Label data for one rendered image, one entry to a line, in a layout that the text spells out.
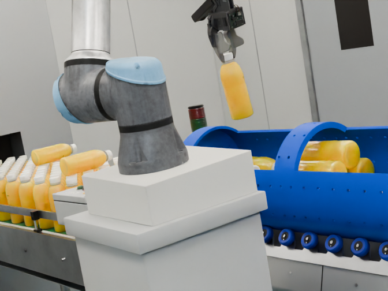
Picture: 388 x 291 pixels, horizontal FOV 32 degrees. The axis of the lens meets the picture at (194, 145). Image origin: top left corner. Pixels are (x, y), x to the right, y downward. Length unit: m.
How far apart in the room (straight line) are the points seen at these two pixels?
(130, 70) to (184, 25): 5.81
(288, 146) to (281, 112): 5.03
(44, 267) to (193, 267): 1.37
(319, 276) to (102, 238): 0.57
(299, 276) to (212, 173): 0.47
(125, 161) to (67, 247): 1.08
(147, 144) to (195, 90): 5.81
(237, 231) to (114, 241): 0.25
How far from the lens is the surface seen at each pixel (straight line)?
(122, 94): 1.38
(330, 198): 1.56
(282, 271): 1.76
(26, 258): 2.78
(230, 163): 1.38
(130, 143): 1.39
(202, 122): 2.59
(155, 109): 1.38
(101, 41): 1.50
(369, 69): 5.81
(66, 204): 2.11
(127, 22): 6.81
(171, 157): 1.38
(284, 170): 1.64
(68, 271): 2.49
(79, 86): 1.46
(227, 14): 1.97
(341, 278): 1.64
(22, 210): 2.74
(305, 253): 1.71
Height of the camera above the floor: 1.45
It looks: 8 degrees down
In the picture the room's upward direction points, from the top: 10 degrees counter-clockwise
